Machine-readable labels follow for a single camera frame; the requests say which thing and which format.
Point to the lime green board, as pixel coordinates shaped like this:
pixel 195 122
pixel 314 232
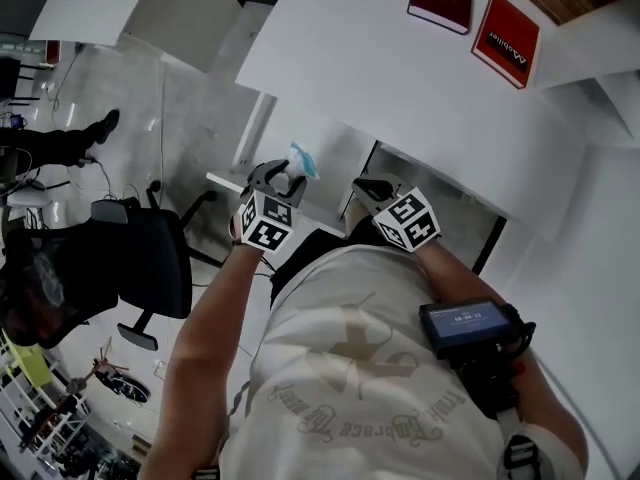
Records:
pixel 27 363

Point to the person's left forearm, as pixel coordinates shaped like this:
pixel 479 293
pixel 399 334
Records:
pixel 200 343

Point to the person's black trousers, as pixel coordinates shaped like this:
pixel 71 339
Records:
pixel 305 253

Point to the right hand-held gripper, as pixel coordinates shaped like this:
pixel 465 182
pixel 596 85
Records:
pixel 407 220

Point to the white desk with hutch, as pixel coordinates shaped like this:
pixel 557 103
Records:
pixel 375 68

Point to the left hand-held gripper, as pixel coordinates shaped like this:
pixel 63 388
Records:
pixel 267 223

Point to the small white desk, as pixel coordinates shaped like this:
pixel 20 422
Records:
pixel 85 8

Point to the bright red book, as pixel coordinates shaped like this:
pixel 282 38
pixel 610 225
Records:
pixel 505 38

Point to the person's left hand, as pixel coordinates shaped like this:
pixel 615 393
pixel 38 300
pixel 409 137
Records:
pixel 236 227

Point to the white drawer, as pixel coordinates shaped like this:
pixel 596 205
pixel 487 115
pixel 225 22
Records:
pixel 325 203

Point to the person's white shirt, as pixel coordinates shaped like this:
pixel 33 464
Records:
pixel 350 368

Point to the black round floor object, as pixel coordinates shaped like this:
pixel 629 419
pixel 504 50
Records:
pixel 122 385

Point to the black office chair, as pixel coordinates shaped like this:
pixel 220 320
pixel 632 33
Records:
pixel 145 258

